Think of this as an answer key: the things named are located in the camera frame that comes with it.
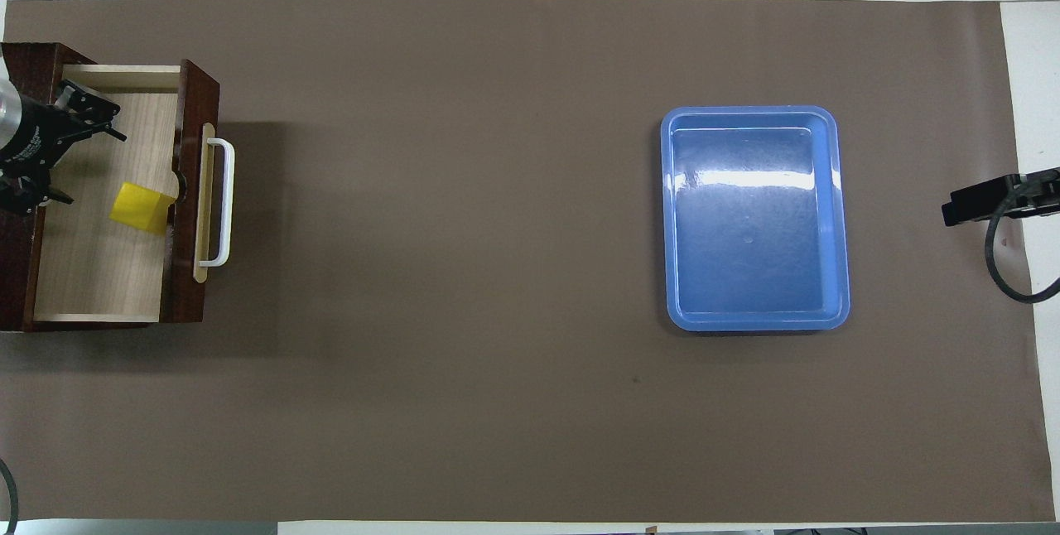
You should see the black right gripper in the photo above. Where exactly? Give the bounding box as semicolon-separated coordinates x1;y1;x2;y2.
942;169;1060;228

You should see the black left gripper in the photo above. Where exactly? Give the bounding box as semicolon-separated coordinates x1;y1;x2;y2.
0;80;127;217

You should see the yellow cube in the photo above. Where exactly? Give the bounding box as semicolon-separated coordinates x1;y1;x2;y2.
110;181;176;236

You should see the wooden drawer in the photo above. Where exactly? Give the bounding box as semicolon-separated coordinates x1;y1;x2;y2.
31;59;237;329

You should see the white drawer handle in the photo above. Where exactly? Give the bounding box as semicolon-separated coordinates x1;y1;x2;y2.
197;137;237;268

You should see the dark wooden drawer cabinet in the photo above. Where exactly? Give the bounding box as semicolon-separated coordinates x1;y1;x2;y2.
0;42;71;334

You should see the blue plastic tray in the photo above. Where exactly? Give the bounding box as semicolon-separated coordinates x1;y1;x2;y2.
660;105;851;332

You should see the brown table mat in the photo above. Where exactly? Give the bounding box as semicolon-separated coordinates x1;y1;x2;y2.
0;0;1057;523

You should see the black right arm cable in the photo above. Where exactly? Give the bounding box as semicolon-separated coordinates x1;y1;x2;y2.
985;186;1060;305

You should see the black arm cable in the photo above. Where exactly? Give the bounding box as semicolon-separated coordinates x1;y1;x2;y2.
985;186;1060;305
0;459;20;524

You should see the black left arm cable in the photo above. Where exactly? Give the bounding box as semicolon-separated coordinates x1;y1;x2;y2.
0;459;20;524

